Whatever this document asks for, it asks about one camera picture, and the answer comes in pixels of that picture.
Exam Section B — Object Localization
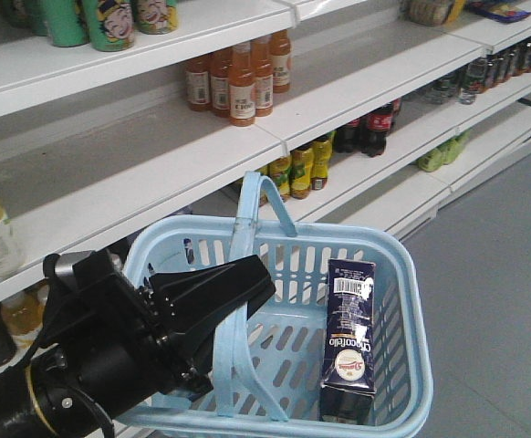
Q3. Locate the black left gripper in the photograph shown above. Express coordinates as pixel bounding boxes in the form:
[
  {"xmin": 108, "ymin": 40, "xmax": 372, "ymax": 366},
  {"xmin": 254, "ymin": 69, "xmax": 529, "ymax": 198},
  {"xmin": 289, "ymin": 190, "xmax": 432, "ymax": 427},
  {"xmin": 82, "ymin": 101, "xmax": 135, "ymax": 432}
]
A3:
[{"xmin": 44, "ymin": 255, "xmax": 275, "ymax": 418}]

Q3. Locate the light blue plastic basket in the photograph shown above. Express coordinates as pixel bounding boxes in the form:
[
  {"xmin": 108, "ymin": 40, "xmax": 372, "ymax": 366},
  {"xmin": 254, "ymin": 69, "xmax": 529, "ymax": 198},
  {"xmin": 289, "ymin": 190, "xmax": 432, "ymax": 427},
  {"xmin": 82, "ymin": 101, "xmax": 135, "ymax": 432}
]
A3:
[{"xmin": 120, "ymin": 172, "xmax": 433, "ymax": 437}]

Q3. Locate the dark blue Chocofello cookie box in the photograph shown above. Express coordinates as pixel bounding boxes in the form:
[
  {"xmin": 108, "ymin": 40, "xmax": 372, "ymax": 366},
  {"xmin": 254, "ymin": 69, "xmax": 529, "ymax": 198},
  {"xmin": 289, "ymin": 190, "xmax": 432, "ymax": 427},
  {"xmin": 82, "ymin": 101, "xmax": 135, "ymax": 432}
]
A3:
[{"xmin": 319, "ymin": 259, "xmax": 376, "ymax": 424}]

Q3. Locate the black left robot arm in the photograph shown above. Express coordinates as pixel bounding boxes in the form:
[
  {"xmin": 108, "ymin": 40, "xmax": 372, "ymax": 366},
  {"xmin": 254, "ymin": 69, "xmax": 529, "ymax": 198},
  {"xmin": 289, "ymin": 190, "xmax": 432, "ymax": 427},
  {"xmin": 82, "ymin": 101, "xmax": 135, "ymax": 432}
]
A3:
[{"xmin": 0, "ymin": 250, "xmax": 275, "ymax": 437}]

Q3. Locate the orange juice bottle front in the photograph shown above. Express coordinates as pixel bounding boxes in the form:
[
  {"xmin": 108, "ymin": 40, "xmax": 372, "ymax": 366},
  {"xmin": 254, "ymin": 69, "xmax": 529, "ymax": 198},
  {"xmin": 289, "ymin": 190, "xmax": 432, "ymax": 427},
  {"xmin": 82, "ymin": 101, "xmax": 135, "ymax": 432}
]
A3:
[{"xmin": 228, "ymin": 41, "xmax": 255, "ymax": 127}]

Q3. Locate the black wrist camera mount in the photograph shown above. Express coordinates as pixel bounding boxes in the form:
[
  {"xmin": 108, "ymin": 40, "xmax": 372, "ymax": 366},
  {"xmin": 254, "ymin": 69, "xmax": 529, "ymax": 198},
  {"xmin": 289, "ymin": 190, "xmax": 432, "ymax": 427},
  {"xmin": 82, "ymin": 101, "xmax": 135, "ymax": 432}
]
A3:
[{"xmin": 42, "ymin": 249, "xmax": 121, "ymax": 297}]

